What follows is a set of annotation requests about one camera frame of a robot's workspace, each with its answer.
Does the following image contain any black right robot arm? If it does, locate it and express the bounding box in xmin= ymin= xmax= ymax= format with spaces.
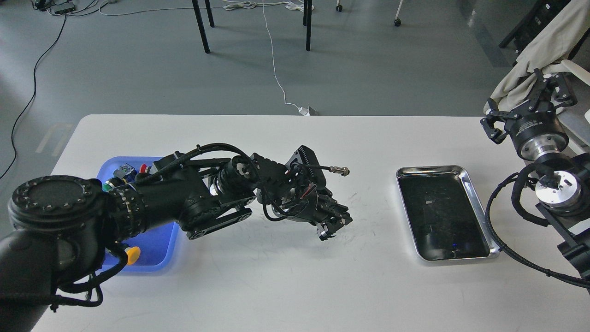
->
xmin=480 ymin=69 xmax=590 ymax=289

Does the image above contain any black table leg right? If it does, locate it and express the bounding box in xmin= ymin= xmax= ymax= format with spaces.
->
xmin=303 ymin=0 xmax=313 ymax=51

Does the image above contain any silver metal tray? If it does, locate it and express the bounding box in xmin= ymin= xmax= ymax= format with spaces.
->
xmin=396 ymin=165 xmax=500 ymax=265

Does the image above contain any white power adapter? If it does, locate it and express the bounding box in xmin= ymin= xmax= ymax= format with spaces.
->
xmin=298 ymin=107 xmax=319 ymax=116

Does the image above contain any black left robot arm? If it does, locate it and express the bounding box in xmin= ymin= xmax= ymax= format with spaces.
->
xmin=1 ymin=143 xmax=352 ymax=332

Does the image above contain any white floor cable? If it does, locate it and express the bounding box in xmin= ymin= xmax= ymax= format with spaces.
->
xmin=224 ymin=0 xmax=315 ymax=111

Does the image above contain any yellow push button switch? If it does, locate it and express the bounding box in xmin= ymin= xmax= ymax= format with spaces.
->
xmin=124 ymin=246 xmax=141 ymax=266

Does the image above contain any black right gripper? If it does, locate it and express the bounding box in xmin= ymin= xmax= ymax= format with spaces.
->
xmin=480 ymin=69 xmax=577 ymax=160

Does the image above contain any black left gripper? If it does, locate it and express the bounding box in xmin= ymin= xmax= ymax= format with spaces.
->
xmin=258 ymin=145 xmax=353 ymax=238

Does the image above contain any green push button switch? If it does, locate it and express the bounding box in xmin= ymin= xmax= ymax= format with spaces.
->
xmin=102 ymin=163 xmax=137 ymax=192

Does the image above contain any black floor cable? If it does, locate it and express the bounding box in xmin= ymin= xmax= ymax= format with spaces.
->
xmin=0 ymin=0 xmax=111 ymax=180

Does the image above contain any blue plastic tray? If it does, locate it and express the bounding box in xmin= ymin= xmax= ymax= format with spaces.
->
xmin=97 ymin=156 xmax=179 ymax=274

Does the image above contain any black table leg left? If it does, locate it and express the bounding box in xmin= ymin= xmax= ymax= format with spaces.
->
xmin=191 ymin=0 xmax=215 ymax=54

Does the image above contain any black gear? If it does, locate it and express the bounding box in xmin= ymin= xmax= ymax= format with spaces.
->
xmin=317 ymin=230 xmax=331 ymax=241

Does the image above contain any white chair with beige cloth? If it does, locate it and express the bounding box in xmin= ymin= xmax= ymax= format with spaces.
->
xmin=491 ymin=0 xmax=590 ymax=111

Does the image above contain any black table leg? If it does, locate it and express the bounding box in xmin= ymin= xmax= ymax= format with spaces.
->
xmin=191 ymin=0 xmax=215 ymax=54
xmin=303 ymin=0 xmax=313 ymax=51

